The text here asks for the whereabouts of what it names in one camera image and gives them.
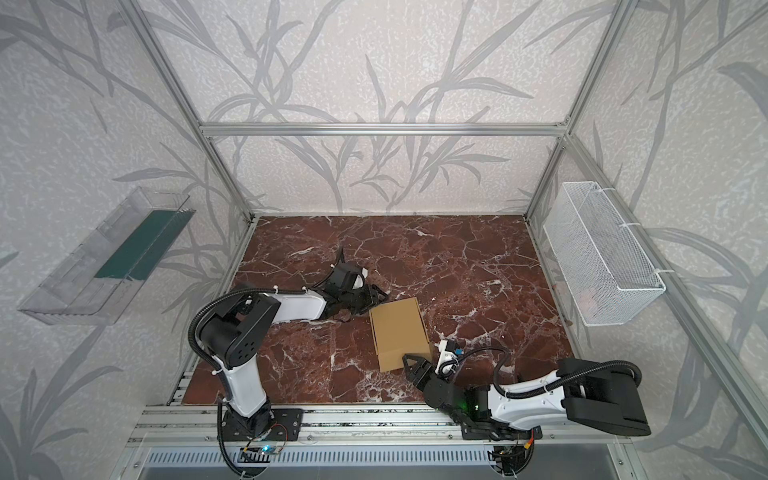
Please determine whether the brown cardboard box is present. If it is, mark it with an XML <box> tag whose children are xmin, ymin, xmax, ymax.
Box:
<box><xmin>369</xmin><ymin>298</ymin><xmax>432</xmax><ymax>372</ymax></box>

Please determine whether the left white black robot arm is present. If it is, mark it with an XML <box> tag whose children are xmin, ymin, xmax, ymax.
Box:
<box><xmin>187</xmin><ymin>260</ymin><xmax>389</xmax><ymax>420</ymax></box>

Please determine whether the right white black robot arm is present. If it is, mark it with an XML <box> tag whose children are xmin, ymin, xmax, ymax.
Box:
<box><xmin>402</xmin><ymin>354</ymin><xmax>651</xmax><ymax>441</ymax></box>

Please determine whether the small green lit circuit board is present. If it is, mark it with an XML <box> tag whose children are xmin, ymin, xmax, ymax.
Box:
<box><xmin>238</xmin><ymin>444</ymin><xmax>283</xmax><ymax>464</ymax></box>

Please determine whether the left black corrugated cable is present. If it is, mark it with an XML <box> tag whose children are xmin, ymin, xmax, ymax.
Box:
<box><xmin>187</xmin><ymin>247</ymin><xmax>349</xmax><ymax>373</ymax></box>

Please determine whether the white wire mesh basket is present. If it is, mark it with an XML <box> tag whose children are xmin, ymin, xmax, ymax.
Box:
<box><xmin>544</xmin><ymin>181</ymin><xmax>666</xmax><ymax>327</ymax></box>

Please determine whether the aluminium frame structure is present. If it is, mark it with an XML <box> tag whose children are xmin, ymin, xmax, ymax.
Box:
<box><xmin>117</xmin><ymin>1</ymin><xmax>767</xmax><ymax>447</ymax></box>

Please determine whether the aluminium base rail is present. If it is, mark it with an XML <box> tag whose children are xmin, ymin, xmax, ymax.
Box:
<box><xmin>125</xmin><ymin>403</ymin><xmax>634</xmax><ymax>448</ymax></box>

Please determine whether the clear acrylic wall tray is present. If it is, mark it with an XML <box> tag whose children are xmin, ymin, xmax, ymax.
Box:
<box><xmin>18</xmin><ymin>187</ymin><xmax>196</xmax><ymax>326</ymax></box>

